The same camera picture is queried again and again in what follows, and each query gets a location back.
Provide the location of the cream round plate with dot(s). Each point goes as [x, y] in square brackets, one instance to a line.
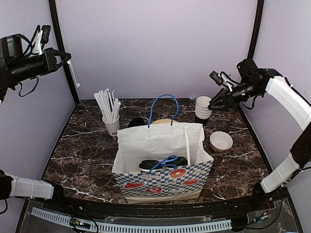
[162, 121]

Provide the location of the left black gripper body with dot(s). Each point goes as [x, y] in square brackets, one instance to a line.
[49, 62]

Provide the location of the white cup holding straws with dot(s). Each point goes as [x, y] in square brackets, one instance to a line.
[112, 127]

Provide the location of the black frame post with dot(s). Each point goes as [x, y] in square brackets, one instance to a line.
[252, 31]
[60, 44]

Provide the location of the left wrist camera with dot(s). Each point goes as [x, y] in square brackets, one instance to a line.
[40, 39]

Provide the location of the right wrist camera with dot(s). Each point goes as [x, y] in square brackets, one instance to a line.
[220, 79]

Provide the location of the wrapped white straws bundle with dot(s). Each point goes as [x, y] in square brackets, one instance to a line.
[108, 104]

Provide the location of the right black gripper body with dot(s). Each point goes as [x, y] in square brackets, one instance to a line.
[232, 101]

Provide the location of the white cable duct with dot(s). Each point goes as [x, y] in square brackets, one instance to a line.
[130, 225]

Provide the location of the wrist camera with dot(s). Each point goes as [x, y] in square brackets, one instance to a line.
[40, 39]
[220, 79]

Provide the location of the right black frame post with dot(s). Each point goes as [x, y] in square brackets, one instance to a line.
[252, 31]

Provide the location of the white ceramic bowl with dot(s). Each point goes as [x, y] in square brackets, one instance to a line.
[220, 141]

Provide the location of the stack of black lids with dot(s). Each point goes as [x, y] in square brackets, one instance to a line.
[136, 122]

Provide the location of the blue checkered paper bag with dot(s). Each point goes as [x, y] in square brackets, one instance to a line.
[164, 143]

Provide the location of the straw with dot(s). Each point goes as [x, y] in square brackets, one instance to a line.
[187, 145]
[77, 85]

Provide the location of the left black frame post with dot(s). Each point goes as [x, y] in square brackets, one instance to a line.
[60, 44]

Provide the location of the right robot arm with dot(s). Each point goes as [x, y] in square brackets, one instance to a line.
[278, 87]

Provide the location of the stack of paper cups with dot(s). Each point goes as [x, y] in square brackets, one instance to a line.
[202, 112]

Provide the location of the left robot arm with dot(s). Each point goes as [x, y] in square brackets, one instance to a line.
[35, 101]

